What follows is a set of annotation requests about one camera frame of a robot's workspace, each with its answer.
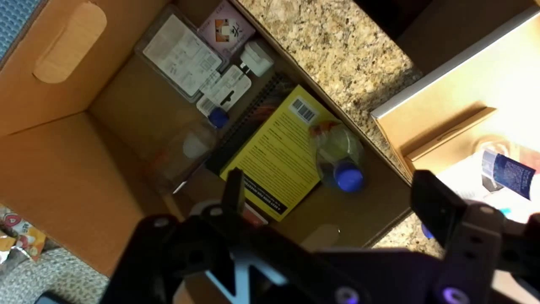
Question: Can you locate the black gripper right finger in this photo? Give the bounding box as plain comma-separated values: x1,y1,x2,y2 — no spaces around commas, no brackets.
410,169,499,304

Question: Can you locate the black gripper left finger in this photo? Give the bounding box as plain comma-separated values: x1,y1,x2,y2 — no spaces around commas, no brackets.
99,167,293,304

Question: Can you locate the white cardboard box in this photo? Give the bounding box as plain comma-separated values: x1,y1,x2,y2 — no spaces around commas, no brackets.
0,0,418,284

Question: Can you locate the colourful snack packet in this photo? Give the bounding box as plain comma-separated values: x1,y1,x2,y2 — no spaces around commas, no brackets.
0,204,49,263

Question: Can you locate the yellow book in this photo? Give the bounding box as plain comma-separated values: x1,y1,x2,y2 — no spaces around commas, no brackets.
217,83,339,225

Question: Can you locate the black spiral notebook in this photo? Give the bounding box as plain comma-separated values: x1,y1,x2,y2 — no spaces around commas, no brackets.
204,73,305,176

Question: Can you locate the white barcode card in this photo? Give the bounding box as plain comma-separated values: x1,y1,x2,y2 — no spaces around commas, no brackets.
194,64,253,117

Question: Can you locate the white printed leaflet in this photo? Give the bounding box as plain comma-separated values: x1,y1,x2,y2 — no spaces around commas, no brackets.
140,14,224,103

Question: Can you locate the white power adapter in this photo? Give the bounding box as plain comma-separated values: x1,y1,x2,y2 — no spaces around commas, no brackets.
238,39,276,79

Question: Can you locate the pink square card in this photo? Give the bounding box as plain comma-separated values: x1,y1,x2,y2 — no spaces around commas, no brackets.
197,0,256,61

